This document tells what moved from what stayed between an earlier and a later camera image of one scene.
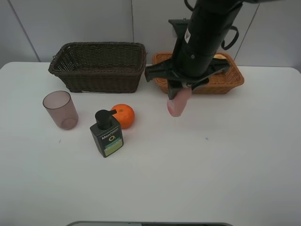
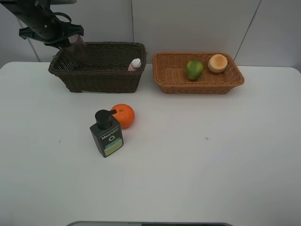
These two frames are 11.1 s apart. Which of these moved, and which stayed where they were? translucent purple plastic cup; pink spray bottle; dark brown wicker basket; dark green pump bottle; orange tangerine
Moved: translucent purple plastic cup; pink spray bottle
Stayed: dark green pump bottle; dark brown wicker basket; orange tangerine
